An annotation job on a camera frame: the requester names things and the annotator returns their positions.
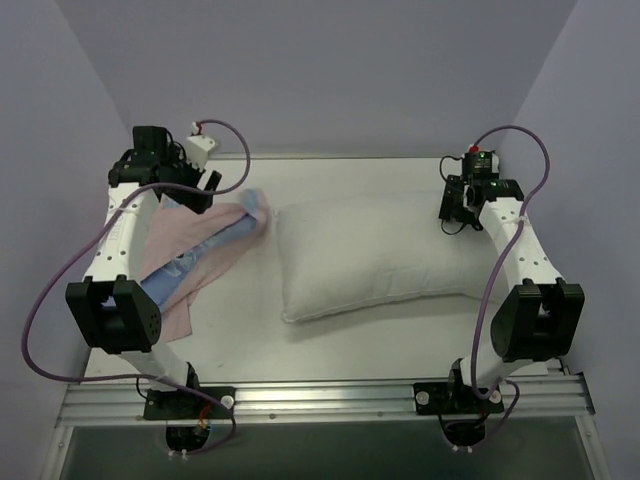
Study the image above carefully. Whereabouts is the blue pink printed pillowcase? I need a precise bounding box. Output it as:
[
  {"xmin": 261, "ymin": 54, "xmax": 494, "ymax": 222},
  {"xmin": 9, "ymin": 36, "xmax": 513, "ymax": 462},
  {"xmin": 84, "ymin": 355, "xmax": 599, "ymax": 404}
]
[{"xmin": 140, "ymin": 189, "xmax": 270, "ymax": 343}]

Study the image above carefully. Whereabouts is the white pillow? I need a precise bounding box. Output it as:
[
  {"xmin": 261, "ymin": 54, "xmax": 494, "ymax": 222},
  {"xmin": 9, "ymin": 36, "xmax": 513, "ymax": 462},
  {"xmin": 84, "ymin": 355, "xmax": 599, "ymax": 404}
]
[{"xmin": 275, "ymin": 191, "xmax": 498, "ymax": 323}]

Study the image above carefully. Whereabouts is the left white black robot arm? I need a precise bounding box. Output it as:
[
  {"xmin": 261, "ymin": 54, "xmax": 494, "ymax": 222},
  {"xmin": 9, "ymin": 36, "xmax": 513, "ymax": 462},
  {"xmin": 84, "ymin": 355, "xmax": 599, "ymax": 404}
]
[{"xmin": 65, "ymin": 124, "xmax": 221, "ymax": 419}]

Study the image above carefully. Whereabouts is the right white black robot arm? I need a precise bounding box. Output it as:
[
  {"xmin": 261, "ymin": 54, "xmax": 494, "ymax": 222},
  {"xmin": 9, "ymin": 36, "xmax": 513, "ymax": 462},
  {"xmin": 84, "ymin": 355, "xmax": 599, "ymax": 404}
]
[{"xmin": 438, "ymin": 145, "xmax": 585, "ymax": 413}]

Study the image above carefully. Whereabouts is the aluminium back rail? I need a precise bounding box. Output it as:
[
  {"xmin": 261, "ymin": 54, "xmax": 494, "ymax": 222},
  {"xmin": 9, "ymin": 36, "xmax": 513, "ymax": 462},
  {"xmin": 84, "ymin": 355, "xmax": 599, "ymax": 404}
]
[{"xmin": 209, "ymin": 150, "xmax": 466, "ymax": 163}]

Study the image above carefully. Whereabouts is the aluminium rail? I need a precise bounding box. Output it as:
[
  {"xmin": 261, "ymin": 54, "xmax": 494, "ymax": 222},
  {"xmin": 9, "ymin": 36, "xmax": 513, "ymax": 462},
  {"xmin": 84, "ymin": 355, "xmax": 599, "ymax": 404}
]
[
  {"xmin": 545, "ymin": 358, "xmax": 570, "ymax": 376},
  {"xmin": 209, "ymin": 150, "xmax": 466, "ymax": 163},
  {"xmin": 57, "ymin": 375, "xmax": 595, "ymax": 427}
]

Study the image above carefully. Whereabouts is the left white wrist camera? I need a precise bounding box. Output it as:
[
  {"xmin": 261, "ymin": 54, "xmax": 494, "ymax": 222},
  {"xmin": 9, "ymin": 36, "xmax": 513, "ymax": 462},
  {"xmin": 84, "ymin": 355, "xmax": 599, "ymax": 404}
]
[{"xmin": 183, "ymin": 122, "xmax": 220, "ymax": 171}]

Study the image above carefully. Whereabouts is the right thin black cable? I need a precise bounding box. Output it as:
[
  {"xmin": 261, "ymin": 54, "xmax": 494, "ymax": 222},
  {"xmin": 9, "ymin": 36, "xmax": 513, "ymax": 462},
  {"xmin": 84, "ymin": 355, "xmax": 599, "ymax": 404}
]
[{"xmin": 439, "ymin": 154, "xmax": 481, "ymax": 237}]

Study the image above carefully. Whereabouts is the aluminium right side rail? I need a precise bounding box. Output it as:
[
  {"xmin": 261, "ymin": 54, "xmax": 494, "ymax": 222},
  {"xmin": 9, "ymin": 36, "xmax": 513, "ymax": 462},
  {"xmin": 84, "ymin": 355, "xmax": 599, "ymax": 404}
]
[{"xmin": 545, "ymin": 358, "xmax": 570, "ymax": 376}]

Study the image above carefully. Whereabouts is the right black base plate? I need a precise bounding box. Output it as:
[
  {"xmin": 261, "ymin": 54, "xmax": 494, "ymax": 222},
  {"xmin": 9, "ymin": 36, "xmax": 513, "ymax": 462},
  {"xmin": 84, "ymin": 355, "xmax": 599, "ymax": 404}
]
[{"xmin": 413, "ymin": 381, "xmax": 504, "ymax": 416}]

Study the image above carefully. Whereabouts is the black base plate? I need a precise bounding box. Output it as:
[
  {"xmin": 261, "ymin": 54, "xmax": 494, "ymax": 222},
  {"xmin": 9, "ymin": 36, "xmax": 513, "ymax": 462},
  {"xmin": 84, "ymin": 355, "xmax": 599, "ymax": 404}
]
[
  {"xmin": 143, "ymin": 386, "xmax": 236, "ymax": 421},
  {"xmin": 413, "ymin": 381, "xmax": 504, "ymax": 416}
]

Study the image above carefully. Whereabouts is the aluminium front rail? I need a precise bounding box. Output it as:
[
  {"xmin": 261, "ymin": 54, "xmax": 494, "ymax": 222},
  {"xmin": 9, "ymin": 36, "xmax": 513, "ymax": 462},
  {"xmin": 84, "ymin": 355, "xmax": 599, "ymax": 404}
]
[{"xmin": 57, "ymin": 375, "xmax": 595, "ymax": 427}]

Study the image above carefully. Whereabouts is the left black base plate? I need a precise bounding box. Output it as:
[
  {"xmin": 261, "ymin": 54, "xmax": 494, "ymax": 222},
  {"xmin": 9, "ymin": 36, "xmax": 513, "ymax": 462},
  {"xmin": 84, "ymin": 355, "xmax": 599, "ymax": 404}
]
[{"xmin": 143, "ymin": 386, "xmax": 236, "ymax": 421}]

